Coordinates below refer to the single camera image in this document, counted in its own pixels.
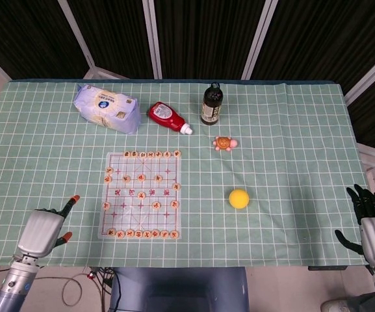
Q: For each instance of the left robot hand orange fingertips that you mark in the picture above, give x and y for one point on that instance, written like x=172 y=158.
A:
x=41 y=230

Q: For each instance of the wooden Chinese chess piece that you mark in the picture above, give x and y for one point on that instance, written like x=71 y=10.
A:
x=174 y=234
x=134 y=153
x=109 y=169
x=166 y=154
x=126 y=153
x=174 y=204
x=110 y=231
x=155 y=233
x=150 y=154
x=126 y=178
x=107 y=179
x=164 y=234
x=176 y=186
x=105 y=205
x=143 y=154
x=158 y=154
x=120 y=233
x=156 y=205
x=147 y=234
x=138 y=233
x=176 y=152
x=140 y=195
x=129 y=233
x=141 y=177
x=157 y=177

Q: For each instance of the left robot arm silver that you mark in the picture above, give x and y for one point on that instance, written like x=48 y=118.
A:
x=11 y=286

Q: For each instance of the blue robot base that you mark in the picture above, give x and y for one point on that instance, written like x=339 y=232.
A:
x=177 y=289

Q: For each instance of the clear plastic chess board sheet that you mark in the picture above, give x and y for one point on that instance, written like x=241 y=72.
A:
x=125 y=217

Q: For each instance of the black table control panel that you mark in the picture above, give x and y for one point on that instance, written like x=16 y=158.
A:
x=327 y=268

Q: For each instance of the white shoe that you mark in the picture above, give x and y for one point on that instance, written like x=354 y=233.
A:
x=333 y=306

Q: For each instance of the green checked tablecloth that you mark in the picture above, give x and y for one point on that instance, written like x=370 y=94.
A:
x=271 y=162

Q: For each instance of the pale blue tissue pack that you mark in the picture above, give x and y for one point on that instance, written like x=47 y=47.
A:
x=106 y=107

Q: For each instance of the yellow ball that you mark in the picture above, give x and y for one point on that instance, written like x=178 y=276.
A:
x=238 y=198

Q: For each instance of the red ketchup squeeze bottle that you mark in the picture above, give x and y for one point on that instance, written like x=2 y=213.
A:
x=164 y=115

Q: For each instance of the white partition base foot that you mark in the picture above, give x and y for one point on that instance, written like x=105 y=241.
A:
x=106 y=74

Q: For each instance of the pink orange turtle toy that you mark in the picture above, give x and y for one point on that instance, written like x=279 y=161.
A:
x=223 y=143

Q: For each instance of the dark sauce glass bottle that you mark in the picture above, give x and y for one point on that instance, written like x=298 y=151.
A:
x=211 y=104

